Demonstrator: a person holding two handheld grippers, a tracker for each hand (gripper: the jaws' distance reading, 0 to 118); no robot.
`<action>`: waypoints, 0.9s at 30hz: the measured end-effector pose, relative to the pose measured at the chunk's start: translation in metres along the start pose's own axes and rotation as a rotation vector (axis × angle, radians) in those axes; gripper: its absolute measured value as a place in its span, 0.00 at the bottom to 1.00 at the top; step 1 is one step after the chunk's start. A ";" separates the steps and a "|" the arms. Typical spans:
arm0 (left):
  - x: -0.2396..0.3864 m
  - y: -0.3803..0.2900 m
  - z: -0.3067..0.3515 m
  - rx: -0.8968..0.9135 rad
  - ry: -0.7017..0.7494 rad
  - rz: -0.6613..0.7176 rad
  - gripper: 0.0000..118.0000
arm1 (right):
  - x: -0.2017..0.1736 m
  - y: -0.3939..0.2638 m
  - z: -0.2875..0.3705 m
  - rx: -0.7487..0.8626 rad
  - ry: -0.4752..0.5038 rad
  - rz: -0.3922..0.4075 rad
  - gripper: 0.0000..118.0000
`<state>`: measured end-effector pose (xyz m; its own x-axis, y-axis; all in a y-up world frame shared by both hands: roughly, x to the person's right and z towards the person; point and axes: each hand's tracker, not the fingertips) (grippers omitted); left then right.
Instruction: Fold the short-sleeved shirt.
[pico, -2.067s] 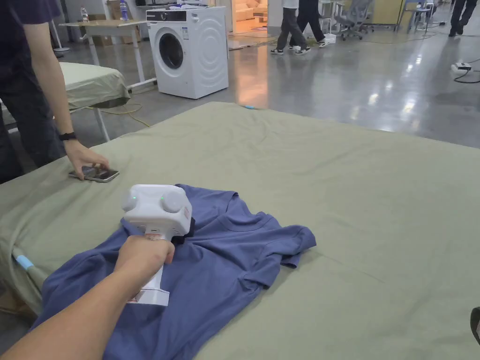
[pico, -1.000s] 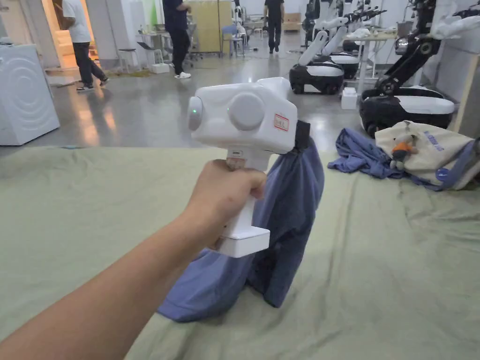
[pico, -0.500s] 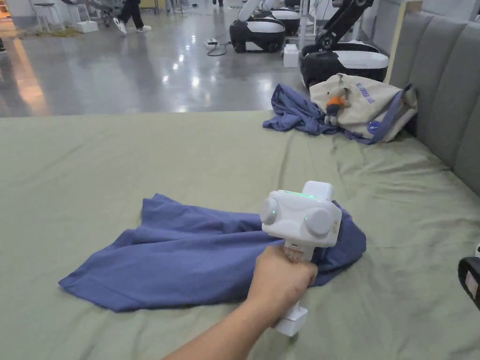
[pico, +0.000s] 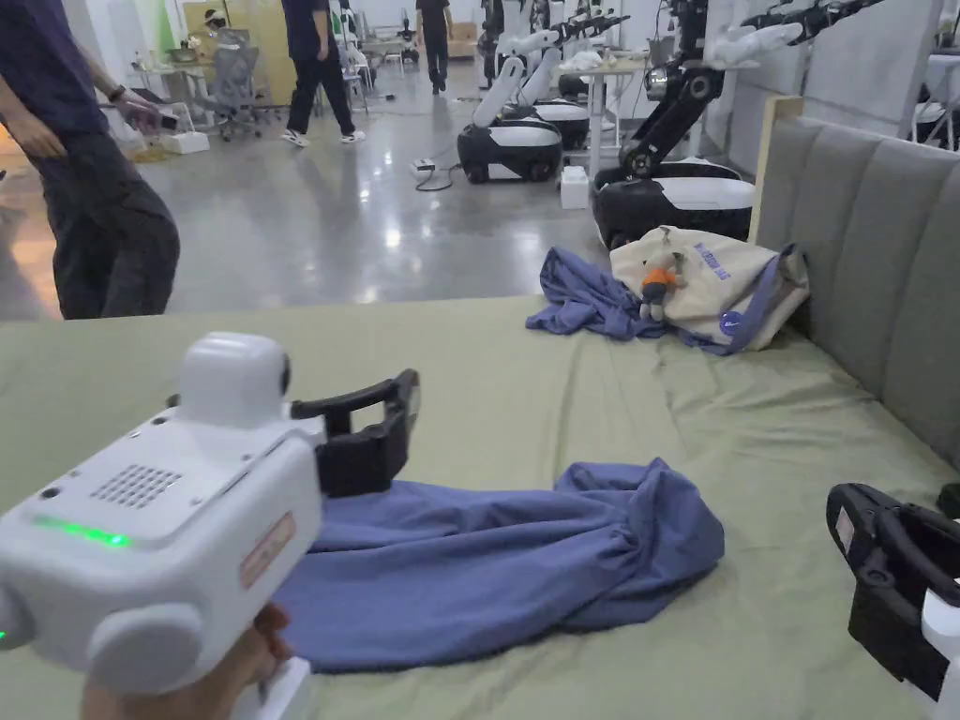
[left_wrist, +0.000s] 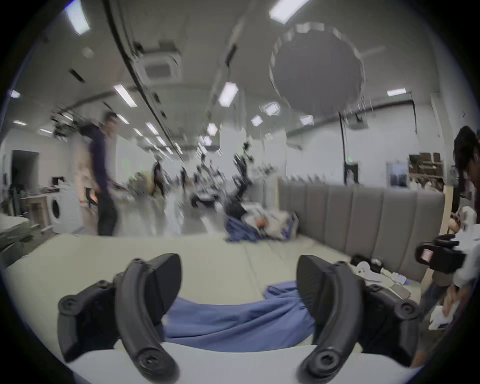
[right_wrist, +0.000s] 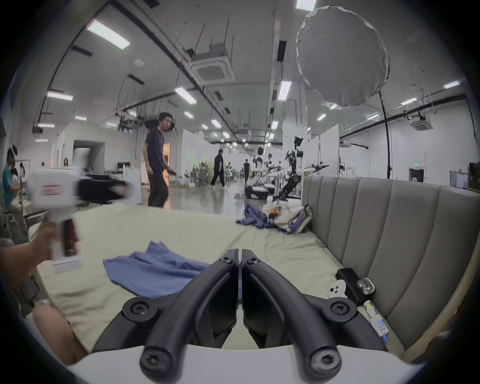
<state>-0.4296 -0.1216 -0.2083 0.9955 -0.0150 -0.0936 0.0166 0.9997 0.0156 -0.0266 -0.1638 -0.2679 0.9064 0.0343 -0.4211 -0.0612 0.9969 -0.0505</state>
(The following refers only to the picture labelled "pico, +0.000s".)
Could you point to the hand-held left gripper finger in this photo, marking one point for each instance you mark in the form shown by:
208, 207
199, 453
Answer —
401, 405

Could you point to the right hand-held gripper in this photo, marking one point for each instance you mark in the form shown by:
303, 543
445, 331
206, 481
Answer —
900, 637

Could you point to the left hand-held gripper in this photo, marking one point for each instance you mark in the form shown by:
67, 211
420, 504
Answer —
172, 517

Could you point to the person's left hand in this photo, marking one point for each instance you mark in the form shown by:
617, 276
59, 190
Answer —
187, 697

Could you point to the bed with pale green sheet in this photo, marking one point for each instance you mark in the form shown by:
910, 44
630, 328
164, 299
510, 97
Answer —
525, 390

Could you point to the large blue garment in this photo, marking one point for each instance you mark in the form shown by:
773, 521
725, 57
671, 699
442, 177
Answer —
480, 555

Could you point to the small crumpled blue garment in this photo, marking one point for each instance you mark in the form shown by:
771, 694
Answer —
577, 300

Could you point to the white power strip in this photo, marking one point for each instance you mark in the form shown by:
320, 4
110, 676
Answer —
424, 166

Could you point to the white foam box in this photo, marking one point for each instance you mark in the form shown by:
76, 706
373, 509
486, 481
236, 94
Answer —
576, 187

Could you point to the small plush toy orange vest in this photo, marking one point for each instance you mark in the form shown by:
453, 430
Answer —
658, 289

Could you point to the white and black wheeled robot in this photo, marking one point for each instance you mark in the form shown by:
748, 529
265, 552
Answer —
510, 142

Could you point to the grey padded headboard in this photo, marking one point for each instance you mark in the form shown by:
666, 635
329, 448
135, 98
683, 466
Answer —
870, 247

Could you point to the flat white box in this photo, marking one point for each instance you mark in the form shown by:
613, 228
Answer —
184, 142

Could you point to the black-armed wheeled robot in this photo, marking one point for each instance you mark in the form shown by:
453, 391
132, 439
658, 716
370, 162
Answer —
675, 195

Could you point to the white standing desk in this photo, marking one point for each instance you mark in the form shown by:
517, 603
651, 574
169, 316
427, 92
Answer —
607, 82

